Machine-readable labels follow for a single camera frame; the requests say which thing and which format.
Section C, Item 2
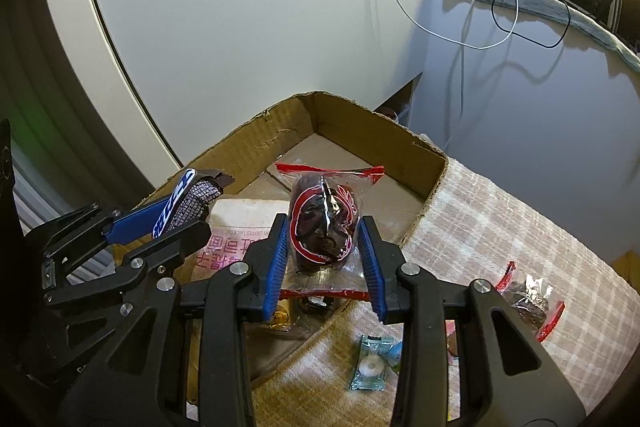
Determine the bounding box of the pink plaid tablecloth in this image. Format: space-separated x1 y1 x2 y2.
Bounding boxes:
252 161 639 426

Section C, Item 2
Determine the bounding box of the teal mint candy packet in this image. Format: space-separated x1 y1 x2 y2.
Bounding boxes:
349 335 402 392

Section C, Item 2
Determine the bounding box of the pink sandwich bread pack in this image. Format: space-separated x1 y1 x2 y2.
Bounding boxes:
191 198 288 282

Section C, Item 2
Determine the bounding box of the snickers bar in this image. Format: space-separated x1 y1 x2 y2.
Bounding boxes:
152 168 234 239

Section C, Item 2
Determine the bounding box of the chocolate cake red-edged pack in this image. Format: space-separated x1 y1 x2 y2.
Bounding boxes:
274 161 385 300

